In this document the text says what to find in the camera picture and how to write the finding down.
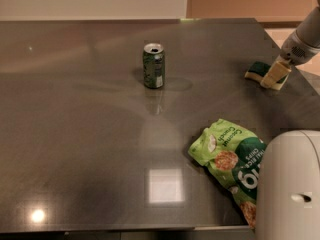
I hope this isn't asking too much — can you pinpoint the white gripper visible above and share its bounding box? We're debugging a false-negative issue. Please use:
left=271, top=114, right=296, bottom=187
left=260, top=31, right=320, bottom=89

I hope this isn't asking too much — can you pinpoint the green and yellow sponge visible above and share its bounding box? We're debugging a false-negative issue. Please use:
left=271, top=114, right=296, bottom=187
left=244, top=60, right=290, bottom=92

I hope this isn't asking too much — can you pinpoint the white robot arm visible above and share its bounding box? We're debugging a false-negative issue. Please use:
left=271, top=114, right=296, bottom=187
left=255, top=0, right=320, bottom=240

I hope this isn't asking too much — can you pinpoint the green rice chips bag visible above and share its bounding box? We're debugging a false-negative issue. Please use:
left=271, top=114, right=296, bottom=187
left=188, top=119, right=266, bottom=229

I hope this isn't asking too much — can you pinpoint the green soda can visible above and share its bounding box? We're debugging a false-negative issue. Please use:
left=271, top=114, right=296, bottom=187
left=143, top=43, right=165, bottom=89

